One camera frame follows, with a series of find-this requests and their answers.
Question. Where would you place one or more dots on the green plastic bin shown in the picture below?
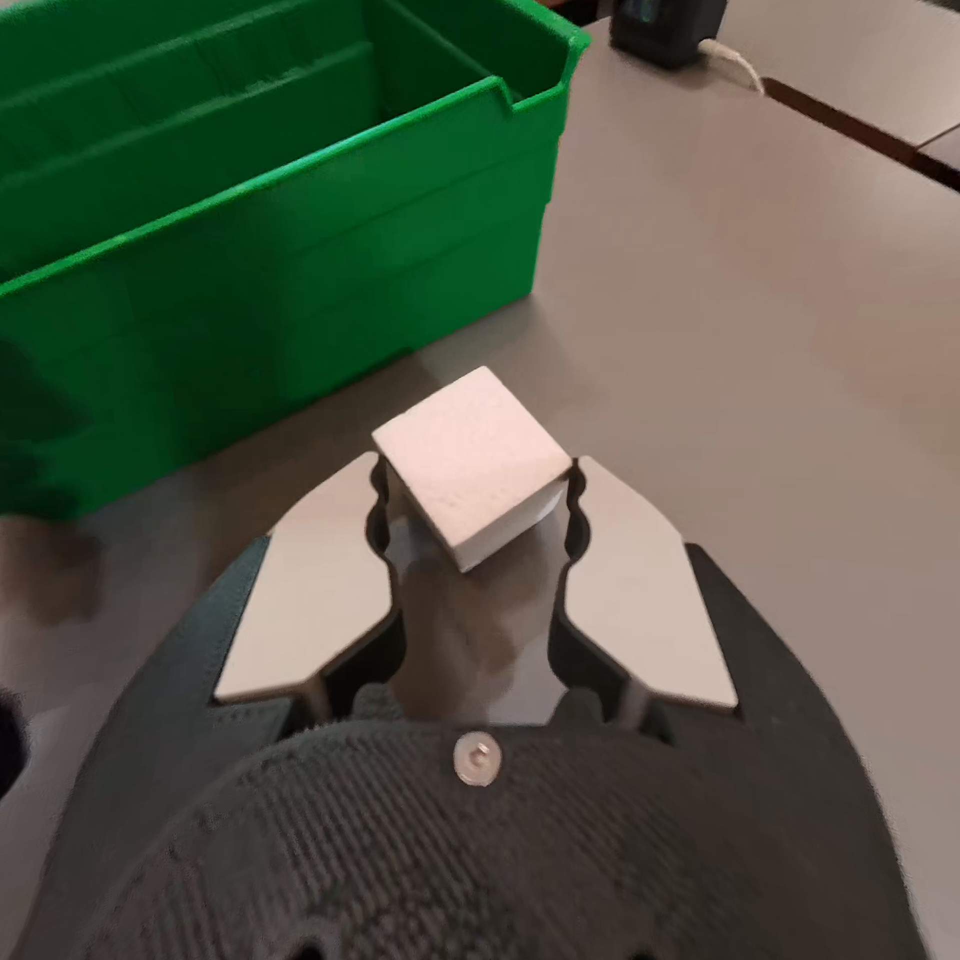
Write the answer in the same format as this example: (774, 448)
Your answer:
(300, 285)

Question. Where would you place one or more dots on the person's dark clothing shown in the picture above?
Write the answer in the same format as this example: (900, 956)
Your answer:
(9, 742)

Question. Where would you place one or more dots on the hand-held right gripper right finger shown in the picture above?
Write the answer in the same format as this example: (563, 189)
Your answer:
(637, 607)

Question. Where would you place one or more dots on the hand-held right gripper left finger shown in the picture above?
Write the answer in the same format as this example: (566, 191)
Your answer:
(315, 600)

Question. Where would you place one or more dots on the black electronic device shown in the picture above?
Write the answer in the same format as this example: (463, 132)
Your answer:
(667, 30)

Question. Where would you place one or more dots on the white foam cube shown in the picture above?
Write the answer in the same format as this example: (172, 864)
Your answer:
(465, 450)

